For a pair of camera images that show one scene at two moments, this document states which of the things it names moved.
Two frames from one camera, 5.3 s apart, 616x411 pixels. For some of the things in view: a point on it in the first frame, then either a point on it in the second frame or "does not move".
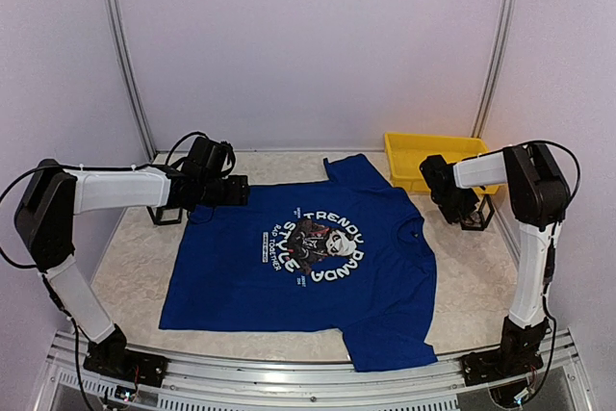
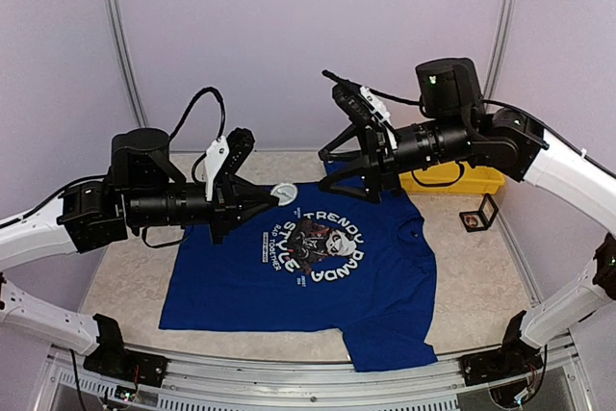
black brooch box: [478, 219] does not move
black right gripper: [473, 199] → [381, 165]
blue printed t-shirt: [347, 254] does not move
